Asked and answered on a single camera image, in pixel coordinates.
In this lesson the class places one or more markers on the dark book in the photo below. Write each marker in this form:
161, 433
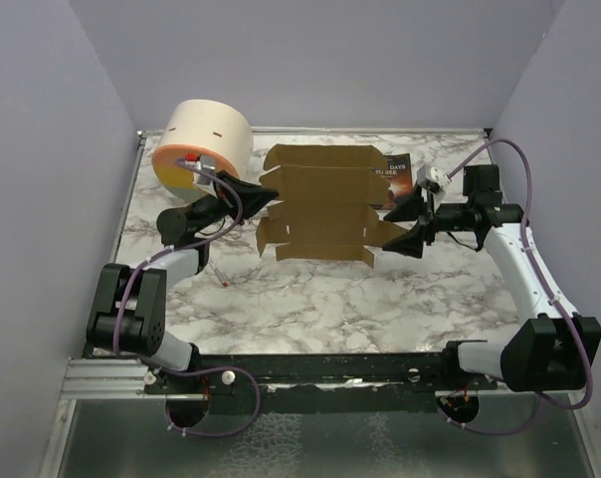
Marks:
398, 175

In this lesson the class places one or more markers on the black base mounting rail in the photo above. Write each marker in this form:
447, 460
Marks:
312, 384

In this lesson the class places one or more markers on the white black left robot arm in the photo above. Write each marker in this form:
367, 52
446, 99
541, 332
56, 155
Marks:
128, 315

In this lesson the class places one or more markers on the brown cardboard box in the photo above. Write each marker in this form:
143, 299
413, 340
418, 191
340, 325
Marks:
324, 210

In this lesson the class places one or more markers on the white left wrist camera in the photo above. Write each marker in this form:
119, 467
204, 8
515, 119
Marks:
203, 169

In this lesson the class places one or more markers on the aluminium frame rail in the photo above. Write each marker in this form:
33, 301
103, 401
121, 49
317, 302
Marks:
103, 378

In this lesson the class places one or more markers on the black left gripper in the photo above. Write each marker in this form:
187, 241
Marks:
253, 197

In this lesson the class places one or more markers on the cream cylindrical container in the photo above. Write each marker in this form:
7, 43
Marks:
202, 127

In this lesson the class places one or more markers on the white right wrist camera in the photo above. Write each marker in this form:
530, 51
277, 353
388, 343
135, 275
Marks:
433, 180

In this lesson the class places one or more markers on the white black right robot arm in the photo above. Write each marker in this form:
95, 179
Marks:
555, 343

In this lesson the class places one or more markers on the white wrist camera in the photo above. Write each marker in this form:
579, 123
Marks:
203, 169
433, 180

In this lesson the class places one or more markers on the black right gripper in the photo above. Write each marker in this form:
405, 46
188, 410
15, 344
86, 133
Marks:
410, 241

